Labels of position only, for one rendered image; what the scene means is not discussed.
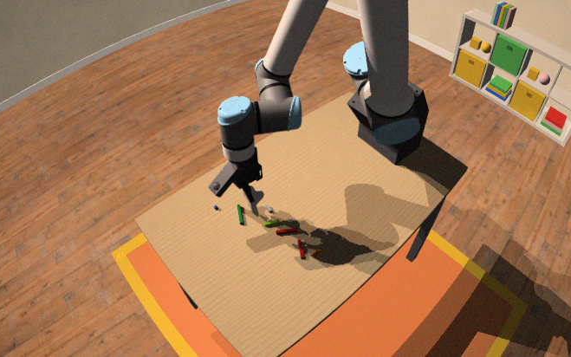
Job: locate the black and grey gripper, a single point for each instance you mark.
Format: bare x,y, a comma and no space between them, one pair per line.
250,173

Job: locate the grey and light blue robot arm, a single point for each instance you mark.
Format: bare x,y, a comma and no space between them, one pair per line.
383,56

